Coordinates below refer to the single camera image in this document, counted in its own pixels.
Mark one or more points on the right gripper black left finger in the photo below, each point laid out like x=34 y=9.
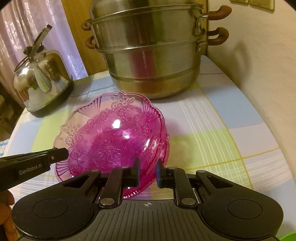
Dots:
x=106 y=189

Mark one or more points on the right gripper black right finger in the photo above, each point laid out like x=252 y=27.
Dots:
x=190 y=189

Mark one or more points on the pink glass plate with flowers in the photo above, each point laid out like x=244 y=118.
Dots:
x=110 y=131

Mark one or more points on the green plastic bowl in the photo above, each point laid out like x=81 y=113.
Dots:
x=289 y=237

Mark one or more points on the person's left hand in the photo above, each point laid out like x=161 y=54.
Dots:
x=6 y=219

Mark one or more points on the dark slatted rack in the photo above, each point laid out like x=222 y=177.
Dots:
x=10 y=111

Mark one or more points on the stainless steel kettle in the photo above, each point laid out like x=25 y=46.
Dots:
x=42 y=81

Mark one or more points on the stacked steel steamer pot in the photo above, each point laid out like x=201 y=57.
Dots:
x=153 y=47

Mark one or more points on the lilac curtain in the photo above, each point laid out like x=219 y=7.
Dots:
x=21 y=22

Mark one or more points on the double wall socket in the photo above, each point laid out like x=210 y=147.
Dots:
x=265 y=4

